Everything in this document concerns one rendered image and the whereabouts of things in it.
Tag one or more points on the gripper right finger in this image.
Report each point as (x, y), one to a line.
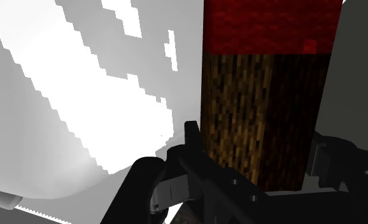
(354, 164)

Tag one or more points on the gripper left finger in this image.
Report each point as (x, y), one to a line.
(202, 173)

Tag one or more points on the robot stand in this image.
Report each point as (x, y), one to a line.
(264, 93)

